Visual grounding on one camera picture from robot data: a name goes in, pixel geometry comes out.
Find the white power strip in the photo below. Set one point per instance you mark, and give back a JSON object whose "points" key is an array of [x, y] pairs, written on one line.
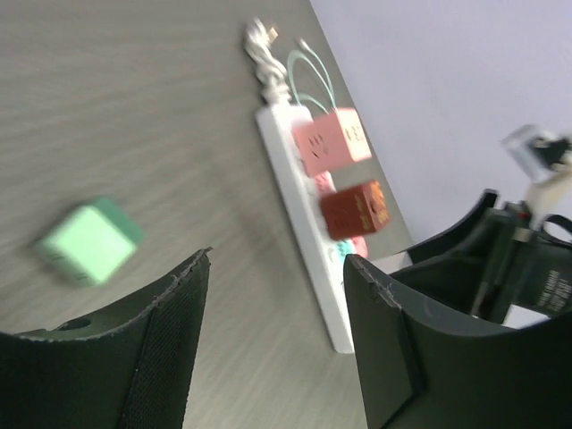
{"points": [[301, 200]]}

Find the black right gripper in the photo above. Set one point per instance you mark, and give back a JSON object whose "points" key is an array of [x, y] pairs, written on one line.
{"points": [[527, 270]]}

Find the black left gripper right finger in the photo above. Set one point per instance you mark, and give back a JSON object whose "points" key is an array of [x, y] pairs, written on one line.
{"points": [[425, 365]]}

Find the green USB charger plug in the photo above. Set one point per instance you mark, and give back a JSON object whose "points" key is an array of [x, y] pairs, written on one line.
{"points": [[91, 243]]}

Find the pink cube adapter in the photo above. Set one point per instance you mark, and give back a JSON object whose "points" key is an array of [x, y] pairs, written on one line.
{"points": [[331, 141]]}

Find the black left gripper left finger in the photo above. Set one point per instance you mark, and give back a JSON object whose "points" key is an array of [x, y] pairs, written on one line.
{"points": [[126, 365]]}

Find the pink small plug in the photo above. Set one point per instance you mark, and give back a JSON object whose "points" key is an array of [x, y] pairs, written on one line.
{"points": [[324, 184]]}

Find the brown cube adapter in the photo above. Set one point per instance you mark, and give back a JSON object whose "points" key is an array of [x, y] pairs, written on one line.
{"points": [[356, 211]]}

